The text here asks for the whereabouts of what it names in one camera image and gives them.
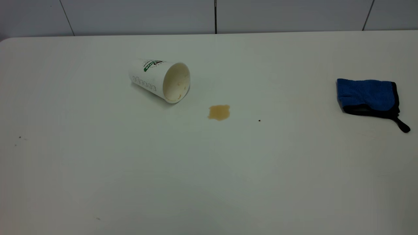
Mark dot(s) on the white paper coffee cup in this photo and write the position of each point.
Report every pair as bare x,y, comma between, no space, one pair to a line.
150,78

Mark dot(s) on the blue black-edged cleaning cloth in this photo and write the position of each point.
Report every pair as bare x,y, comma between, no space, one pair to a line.
365,93

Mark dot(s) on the brown coffee spill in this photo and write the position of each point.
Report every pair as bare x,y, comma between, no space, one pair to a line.
219,112

